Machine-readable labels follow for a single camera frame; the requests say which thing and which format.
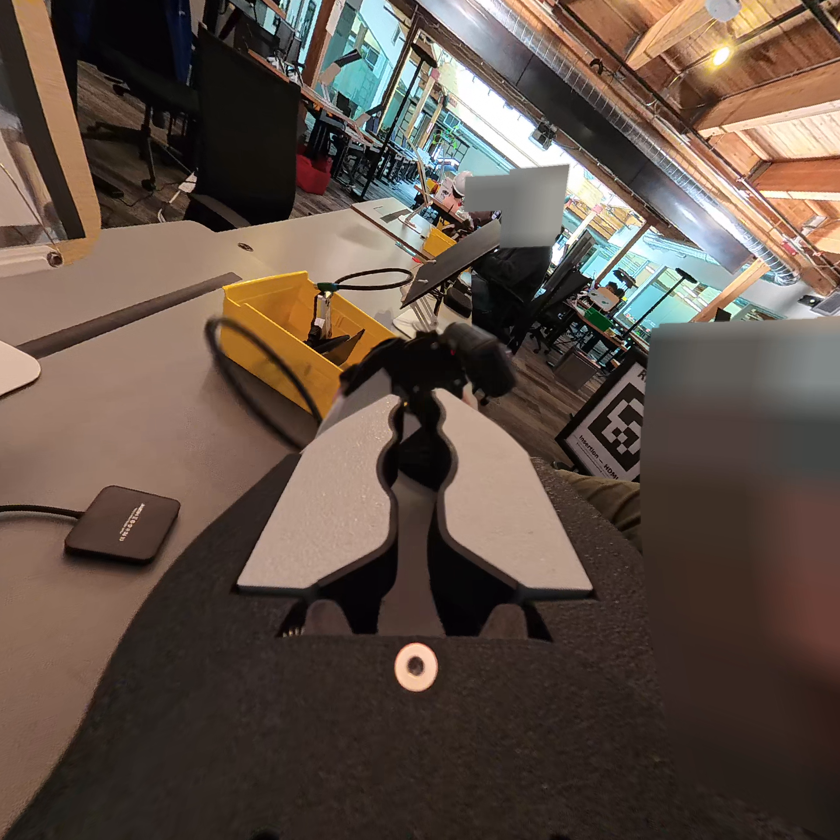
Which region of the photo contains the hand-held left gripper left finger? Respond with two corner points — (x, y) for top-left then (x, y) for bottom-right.
(235, 394), (404, 636)

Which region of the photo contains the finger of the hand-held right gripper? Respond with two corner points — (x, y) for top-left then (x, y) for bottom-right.
(318, 367), (403, 442)

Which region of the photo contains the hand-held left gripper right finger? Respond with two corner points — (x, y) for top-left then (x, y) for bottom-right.
(428, 388), (597, 636)

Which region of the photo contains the black hdmi cable blue plug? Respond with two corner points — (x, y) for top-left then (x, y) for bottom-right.
(315, 267), (416, 294)

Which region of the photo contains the thin black cable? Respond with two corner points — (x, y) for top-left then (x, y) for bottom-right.
(205, 317), (324, 450)

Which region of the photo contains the person's olive shirt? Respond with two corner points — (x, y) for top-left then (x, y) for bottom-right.
(558, 469), (643, 552)

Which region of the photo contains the black white code sign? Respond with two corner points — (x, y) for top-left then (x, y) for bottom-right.
(555, 357), (649, 483)

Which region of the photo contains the flat black adapter box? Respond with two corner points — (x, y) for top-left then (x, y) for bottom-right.
(63, 484), (182, 566)

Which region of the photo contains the red bag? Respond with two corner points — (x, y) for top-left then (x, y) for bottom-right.
(295, 154), (333, 196)

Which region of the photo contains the black high-back office chair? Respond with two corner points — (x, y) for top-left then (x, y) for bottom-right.
(185, 29), (301, 232)

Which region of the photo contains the white display stand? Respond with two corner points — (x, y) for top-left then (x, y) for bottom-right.
(0, 340), (42, 399)

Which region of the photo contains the black chair with blue jacket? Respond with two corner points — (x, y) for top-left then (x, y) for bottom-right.
(79, 0), (201, 194)

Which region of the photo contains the monitor on white stand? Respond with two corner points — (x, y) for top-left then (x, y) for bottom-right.
(0, 0), (102, 266)

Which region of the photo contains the black adapter cable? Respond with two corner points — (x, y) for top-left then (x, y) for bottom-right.
(0, 503), (86, 524)

